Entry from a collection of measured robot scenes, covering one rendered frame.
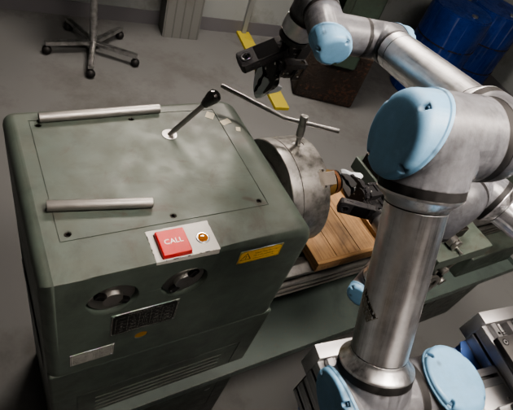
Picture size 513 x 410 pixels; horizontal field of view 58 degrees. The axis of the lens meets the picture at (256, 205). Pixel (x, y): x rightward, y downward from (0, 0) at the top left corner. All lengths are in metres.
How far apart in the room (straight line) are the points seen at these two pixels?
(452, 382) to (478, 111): 0.42
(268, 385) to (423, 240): 1.69
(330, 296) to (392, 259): 1.26
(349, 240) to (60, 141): 0.98
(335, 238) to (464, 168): 1.02
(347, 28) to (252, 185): 0.40
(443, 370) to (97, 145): 0.82
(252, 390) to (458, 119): 1.79
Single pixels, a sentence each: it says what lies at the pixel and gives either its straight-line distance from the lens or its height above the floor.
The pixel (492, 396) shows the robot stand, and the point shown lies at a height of 1.07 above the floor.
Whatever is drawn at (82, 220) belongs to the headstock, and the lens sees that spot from 0.95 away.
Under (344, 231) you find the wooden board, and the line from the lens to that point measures 1.63.
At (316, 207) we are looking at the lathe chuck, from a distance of 1.25.
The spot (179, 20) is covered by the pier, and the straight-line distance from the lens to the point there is 4.08.
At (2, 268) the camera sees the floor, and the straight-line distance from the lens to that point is 2.43.
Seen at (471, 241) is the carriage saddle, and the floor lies 0.93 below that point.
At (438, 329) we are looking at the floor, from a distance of 2.85.
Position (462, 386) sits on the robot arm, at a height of 1.39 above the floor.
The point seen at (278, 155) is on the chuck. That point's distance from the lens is 1.23.
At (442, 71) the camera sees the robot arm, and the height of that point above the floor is 1.69.
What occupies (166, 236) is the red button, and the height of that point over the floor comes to 1.27.
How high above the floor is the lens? 1.99
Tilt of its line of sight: 45 degrees down
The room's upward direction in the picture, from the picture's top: 23 degrees clockwise
